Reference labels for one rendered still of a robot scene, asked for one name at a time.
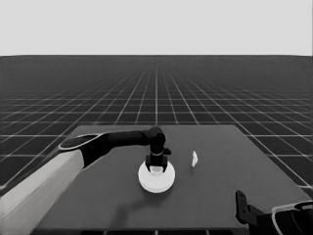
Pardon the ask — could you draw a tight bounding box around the large thick white disc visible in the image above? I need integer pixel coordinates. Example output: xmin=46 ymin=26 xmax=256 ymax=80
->
xmin=137 ymin=160 xmax=176 ymax=194

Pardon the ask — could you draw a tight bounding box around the small white T-shaped piece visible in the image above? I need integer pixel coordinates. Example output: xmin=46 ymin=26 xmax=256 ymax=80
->
xmin=191 ymin=150 xmax=200 ymax=168

